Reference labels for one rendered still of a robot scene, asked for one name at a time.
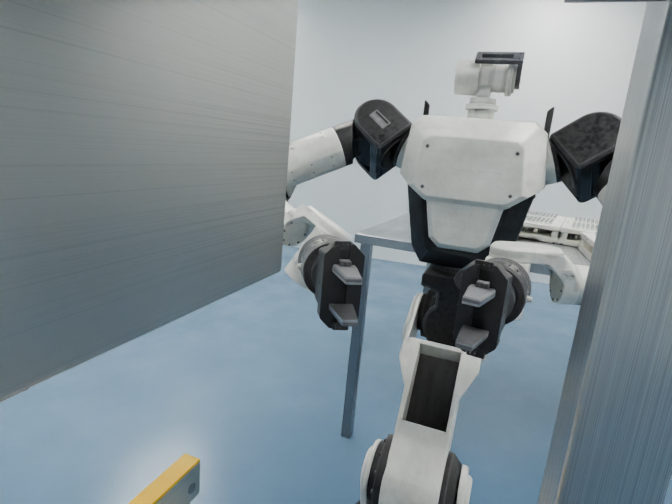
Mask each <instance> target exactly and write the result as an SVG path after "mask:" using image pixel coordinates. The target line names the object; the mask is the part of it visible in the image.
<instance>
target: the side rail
mask: <svg viewBox="0 0 672 504"><path fill-rule="evenodd" d="M199 492H200V462H199V463H198V464H197V465H195V466H194V467H193V468H192V469H191V470H190V471H189V472H188V473H187V474H186V475H185V476H184V477H183V478H182V479H181V480H180V481H179V482H177V483H176V484H175V485H174V486H173V487H172V488H171V489H170V490H169V491H168V492H167V493H166V494H165V495H164V496H163V497H162V498H161V499H160V500H158V501H157V502H156V503H155V504H189V503H190V502H191V501H192V500H193V499H194V498H195V497H196V496H197V495H198V494H199Z"/></svg>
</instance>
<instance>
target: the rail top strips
mask: <svg viewBox="0 0 672 504"><path fill-rule="evenodd" d="M199 462H200V459H199V458H196V457H194V456H191V455H188V454H184V455H182V456H181V457H180V458H179V459H178V460H177V461H176V462H175V463H173V464H172V465H171V466H170V467H169V468H168V469H167V470H165V471H164V472H163V473H162V474H161V475H160V476H159V477H157V478H156V479H155V480H154V481H153V482H152V483H151V484H150V485H148V486H147V487H146V488H145V489H144V490H143V491H142V492H140V493H139V494H138V495H137V496H136V497H135V498H134V499H132V500H131V501H130V502H129V503H128V504H155V503H156V502H157V501H158V500H160V499H161V498H162V497H163V496H164V495H165V494H166V493H167V492H168V491H169V490H170V489H171V488H172V487H173V486H174V485H175V484H176V483H177V482H179V481H180V480H181V479H182V478H183V477H184V476H185V475H186V474H187V473H188V472H189V471H190V470H191V469H192V468H193V467H194V466H195V465H197V464H198V463H199Z"/></svg>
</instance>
